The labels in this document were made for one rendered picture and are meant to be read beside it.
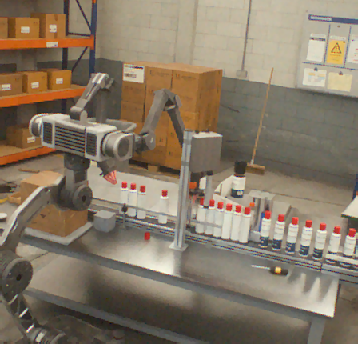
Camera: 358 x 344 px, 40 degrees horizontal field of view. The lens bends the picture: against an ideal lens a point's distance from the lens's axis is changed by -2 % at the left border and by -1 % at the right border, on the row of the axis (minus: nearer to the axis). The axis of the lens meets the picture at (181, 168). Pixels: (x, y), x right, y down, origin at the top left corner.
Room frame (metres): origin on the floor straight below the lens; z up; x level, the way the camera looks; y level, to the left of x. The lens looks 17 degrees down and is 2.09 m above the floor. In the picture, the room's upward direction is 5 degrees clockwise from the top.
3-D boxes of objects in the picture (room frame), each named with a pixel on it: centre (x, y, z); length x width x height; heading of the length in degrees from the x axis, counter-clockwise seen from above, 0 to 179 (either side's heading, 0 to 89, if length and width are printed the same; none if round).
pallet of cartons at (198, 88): (6.76, 0.22, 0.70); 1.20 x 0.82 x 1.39; 66
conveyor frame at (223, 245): (2.72, -0.03, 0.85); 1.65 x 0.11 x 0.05; 71
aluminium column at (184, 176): (2.57, -0.02, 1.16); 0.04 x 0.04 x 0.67; 71
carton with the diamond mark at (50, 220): (2.67, 0.71, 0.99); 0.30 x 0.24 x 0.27; 69
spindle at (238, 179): (3.23, -0.39, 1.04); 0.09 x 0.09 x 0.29
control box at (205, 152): (2.61, -0.10, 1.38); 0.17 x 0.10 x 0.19; 126
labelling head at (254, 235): (2.67, -0.46, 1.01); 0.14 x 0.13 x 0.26; 71
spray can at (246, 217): (2.60, -0.38, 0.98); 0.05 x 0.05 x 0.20
